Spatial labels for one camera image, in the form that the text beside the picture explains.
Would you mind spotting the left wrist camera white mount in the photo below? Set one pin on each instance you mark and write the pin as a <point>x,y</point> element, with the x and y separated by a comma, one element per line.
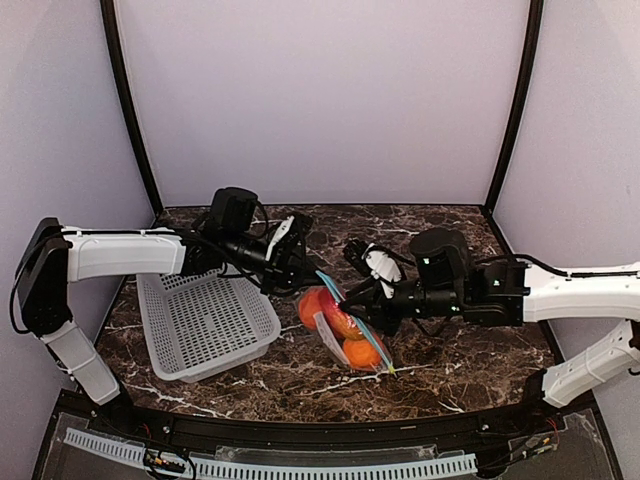
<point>280,233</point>

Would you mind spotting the white perforated plastic basket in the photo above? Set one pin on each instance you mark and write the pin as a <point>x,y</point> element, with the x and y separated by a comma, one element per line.
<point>199,326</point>

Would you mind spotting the white slotted cable duct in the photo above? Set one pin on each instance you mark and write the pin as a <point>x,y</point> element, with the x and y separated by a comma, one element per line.
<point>251,463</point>

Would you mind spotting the black front rail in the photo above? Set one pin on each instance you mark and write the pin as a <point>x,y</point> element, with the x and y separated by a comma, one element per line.
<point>474,432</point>

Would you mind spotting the right black frame post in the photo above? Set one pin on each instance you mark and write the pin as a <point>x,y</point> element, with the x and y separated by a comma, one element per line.
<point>521,89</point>

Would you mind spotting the orange fake fruit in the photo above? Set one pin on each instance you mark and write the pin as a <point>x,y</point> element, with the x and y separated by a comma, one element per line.
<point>361,355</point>
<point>308,306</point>

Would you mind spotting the black frame post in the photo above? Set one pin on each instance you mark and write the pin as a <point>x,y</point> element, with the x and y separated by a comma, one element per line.
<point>127,107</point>
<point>521,89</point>

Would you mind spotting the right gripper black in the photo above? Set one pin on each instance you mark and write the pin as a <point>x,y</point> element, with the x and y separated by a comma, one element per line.
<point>379,315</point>

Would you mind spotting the clear zip top bag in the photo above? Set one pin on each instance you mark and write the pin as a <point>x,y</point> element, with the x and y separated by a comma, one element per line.
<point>332,343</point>

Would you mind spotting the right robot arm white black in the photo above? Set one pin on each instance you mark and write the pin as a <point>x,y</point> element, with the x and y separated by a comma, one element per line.
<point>440,278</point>

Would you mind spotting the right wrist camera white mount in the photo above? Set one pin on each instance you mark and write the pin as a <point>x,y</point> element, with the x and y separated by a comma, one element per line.
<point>374,262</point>

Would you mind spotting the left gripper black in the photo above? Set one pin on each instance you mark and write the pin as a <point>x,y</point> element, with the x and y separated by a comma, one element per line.
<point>288,266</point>

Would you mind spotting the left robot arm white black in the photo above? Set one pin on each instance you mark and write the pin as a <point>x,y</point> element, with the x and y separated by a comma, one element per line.
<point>58,255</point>

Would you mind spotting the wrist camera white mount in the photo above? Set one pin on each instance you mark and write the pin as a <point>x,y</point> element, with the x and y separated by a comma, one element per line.
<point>374,262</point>
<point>280,233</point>

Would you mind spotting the left black frame post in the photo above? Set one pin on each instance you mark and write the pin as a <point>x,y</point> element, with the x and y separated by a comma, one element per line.
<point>127,107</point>

